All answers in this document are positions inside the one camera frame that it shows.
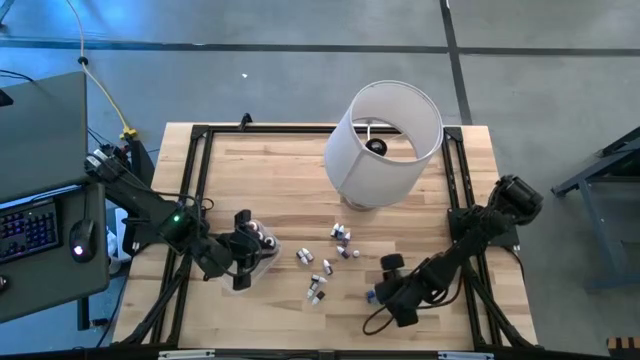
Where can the small black object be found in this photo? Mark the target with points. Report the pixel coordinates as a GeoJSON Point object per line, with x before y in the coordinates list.
{"type": "Point", "coordinates": [4, 98]}

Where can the blue food coloring jar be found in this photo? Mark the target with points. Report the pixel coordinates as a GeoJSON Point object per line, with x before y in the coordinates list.
{"type": "Point", "coordinates": [370, 297]}

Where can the black camera clamp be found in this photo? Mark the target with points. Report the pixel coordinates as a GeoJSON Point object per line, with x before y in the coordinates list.
{"type": "Point", "coordinates": [245, 120]}

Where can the small dark food coloring jar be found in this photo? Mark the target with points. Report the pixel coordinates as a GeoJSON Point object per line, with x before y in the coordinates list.
{"type": "Point", "coordinates": [270, 242]}
{"type": "Point", "coordinates": [261, 235]}

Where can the grey laptop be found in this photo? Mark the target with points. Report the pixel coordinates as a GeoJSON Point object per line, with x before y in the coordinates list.
{"type": "Point", "coordinates": [42, 135]}

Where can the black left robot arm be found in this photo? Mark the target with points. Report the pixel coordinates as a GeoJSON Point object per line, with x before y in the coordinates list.
{"type": "Point", "coordinates": [150, 205]}

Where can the black aluminium table frame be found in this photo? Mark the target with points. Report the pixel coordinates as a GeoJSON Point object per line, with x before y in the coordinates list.
{"type": "Point", "coordinates": [280, 129]}

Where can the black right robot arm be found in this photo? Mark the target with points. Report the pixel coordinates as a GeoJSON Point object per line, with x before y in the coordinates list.
{"type": "Point", "coordinates": [475, 230]}

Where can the wood and black striped object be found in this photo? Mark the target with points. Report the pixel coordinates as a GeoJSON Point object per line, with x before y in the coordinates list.
{"type": "Point", "coordinates": [624, 344]}

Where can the blue-grey metal cart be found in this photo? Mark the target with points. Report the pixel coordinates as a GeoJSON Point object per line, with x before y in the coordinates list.
{"type": "Point", "coordinates": [605, 200]}

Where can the dark grey desk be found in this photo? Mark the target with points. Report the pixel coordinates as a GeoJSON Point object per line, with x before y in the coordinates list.
{"type": "Point", "coordinates": [50, 285]}

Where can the black backlit keyboard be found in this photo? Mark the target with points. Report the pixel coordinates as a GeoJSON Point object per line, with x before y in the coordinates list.
{"type": "Point", "coordinates": [27, 230]}

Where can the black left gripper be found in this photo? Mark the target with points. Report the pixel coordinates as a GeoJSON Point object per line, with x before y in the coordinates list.
{"type": "Point", "coordinates": [232, 252]}

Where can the white bracket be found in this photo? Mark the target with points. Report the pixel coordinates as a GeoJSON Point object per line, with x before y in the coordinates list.
{"type": "Point", "coordinates": [465, 355]}
{"type": "Point", "coordinates": [186, 354]}

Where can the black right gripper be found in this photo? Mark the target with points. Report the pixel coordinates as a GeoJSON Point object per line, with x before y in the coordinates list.
{"type": "Point", "coordinates": [405, 290]}

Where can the black computer mouse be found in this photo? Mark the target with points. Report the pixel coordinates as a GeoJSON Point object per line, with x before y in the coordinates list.
{"type": "Point", "coordinates": [82, 241]}

